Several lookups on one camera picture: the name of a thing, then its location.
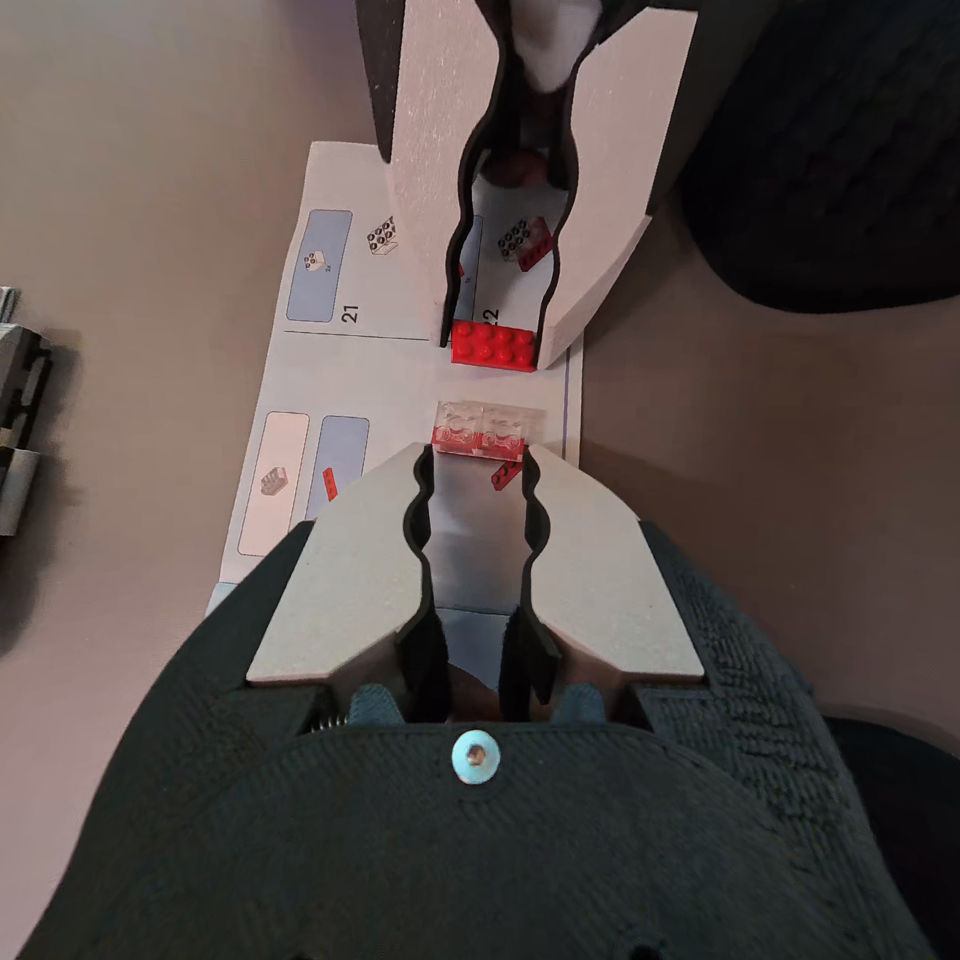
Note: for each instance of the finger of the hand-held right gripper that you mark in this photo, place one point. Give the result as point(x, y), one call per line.
point(630, 127)
point(427, 112)

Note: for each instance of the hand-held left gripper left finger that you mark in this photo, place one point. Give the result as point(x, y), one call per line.
point(345, 592)

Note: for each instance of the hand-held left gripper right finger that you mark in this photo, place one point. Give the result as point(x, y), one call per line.
point(607, 592)

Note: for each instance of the wide red toy plate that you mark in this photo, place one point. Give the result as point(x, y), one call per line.
point(495, 345)

